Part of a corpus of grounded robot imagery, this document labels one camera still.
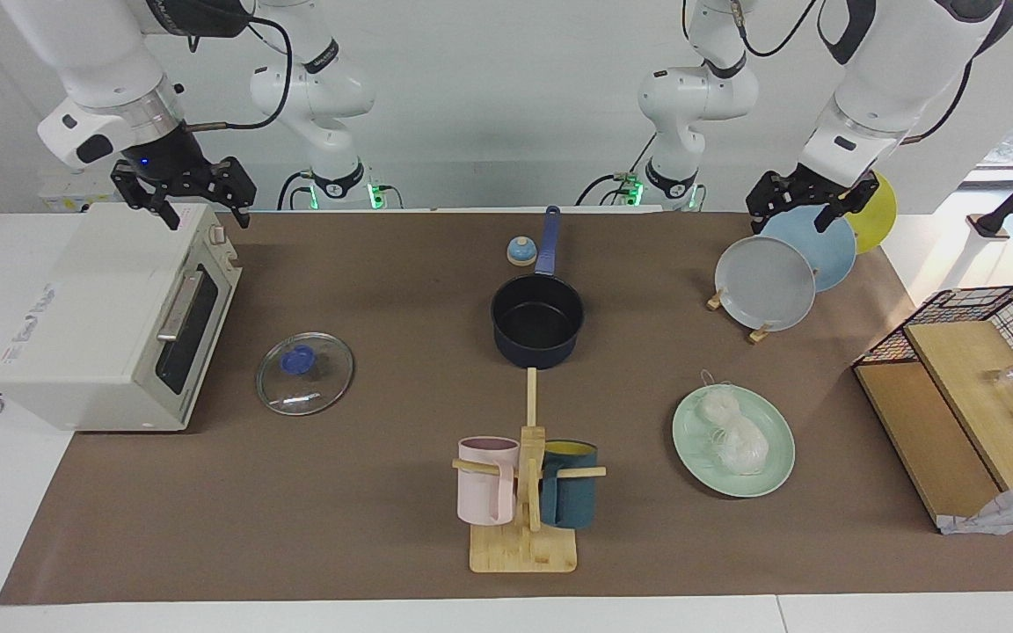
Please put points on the brown table mat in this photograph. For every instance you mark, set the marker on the brown table mat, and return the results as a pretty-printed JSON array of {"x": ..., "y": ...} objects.
[{"x": 366, "y": 492}]

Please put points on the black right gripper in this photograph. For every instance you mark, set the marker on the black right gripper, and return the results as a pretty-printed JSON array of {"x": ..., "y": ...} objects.
[{"x": 172, "y": 171}]

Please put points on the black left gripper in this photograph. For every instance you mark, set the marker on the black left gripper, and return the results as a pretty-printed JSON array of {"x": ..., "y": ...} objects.
[{"x": 823, "y": 193}]

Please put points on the dark blue saucepan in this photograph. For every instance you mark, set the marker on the dark blue saucepan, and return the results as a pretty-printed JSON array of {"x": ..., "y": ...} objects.
[{"x": 537, "y": 316}]

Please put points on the wooden mug tree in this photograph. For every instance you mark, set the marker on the wooden mug tree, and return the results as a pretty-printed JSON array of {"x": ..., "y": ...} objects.
[{"x": 524, "y": 554}]

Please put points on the light green plate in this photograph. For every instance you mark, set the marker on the light green plate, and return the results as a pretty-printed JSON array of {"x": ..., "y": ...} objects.
[{"x": 691, "y": 440}]

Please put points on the light blue plate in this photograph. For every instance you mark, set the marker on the light blue plate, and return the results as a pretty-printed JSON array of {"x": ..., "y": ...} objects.
[{"x": 832, "y": 259}]

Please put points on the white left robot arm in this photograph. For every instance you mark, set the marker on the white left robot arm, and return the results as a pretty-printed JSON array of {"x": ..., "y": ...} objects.
[{"x": 876, "y": 88}]

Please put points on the beige toaster oven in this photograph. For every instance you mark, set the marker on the beige toaster oven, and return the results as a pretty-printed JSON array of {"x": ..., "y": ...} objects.
[{"x": 93, "y": 308}]

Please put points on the wooden plate rack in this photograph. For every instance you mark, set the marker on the wooden plate rack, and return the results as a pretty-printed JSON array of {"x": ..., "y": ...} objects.
[{"x": 757, "y": 334}]

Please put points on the wide wooden shelf board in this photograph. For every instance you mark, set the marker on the wide wooden shelf board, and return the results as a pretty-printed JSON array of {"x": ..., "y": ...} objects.
[{"x": 972, "y": 387}]

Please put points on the pink mug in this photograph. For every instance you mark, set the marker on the pink mug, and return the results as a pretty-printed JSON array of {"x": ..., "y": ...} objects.
[{"x": 484, "y": 492}]

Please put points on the glass lid blue knob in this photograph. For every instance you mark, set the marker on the glass lid blue knob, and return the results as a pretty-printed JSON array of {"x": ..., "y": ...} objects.
[{"x": 322, "y": 387}]

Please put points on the grey plate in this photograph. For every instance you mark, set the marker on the grey plate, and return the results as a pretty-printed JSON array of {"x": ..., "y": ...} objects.
[{"x": 766, "y": 286}]

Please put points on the long wooden shelf board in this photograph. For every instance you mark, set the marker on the long wooden shelf board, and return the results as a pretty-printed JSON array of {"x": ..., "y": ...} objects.
[{"x": 920, "y": 440}]

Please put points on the dark teal mug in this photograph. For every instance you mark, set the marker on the dark teal mug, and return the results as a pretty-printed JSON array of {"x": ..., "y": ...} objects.
[{"x": 572, "y": 501}]

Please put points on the yellow plate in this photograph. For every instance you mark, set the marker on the yellow plate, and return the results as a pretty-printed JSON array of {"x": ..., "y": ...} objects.
[{"x": 880, "y": 220}]

